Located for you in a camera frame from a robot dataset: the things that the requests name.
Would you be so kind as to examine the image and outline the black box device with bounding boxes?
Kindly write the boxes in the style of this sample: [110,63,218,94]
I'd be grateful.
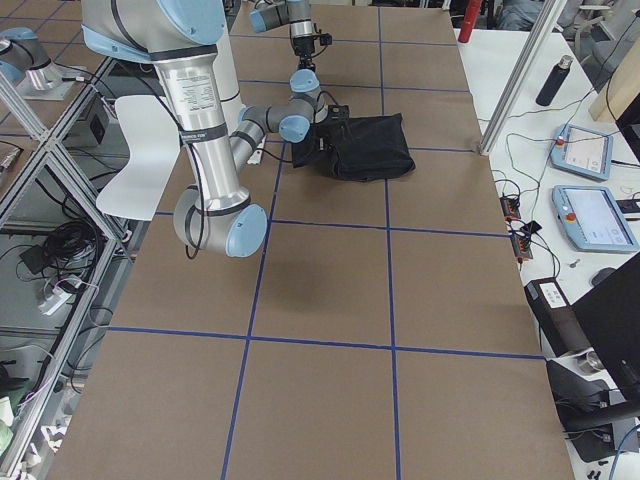
[524,277,591,356]

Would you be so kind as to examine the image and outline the teach pendant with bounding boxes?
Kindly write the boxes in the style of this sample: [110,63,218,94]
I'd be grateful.
[551,185,639,253]
[550,124,613,181]

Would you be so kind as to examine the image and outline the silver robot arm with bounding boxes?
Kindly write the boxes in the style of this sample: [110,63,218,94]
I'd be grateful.
[249,0,320,71]
[82,1,328,257]

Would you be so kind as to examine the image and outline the aluminium frame post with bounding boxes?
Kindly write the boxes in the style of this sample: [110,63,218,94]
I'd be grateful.
[478,0,567,156]

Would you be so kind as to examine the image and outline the white chair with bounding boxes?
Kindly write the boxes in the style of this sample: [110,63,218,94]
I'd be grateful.
[96,95,180,221]

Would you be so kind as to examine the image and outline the right black braided cable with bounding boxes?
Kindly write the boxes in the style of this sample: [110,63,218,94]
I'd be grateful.
[254,89,346,166]

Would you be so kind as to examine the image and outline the near teach pendant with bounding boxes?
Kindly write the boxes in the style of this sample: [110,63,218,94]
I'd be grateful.
[551,185,639,253]

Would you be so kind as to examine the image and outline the red bottle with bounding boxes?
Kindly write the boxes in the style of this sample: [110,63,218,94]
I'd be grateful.
[458,0,483,43]

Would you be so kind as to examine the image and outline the far teach pendant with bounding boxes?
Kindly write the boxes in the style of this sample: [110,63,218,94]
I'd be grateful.
[550,124,613,181]

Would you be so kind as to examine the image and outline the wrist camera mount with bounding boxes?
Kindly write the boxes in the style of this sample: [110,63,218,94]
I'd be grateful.
[314,32,333,48]
[325,104,350,123]

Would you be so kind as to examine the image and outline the black graphic t-shirt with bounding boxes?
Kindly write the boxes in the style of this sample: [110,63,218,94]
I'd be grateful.
[291,113,416,182]

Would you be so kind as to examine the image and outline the black water bottle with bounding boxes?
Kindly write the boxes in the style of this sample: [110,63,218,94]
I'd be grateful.
[535,55,573,107]

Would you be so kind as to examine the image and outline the black monitor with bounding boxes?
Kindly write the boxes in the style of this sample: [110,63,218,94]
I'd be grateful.
[564,84,640,401]

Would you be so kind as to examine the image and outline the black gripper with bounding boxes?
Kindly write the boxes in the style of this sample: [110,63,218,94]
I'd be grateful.
[310,122,336,153]
[291,34,316,72]

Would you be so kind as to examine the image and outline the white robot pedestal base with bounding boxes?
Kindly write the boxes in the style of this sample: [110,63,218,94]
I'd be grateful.
[213,1,244,131]

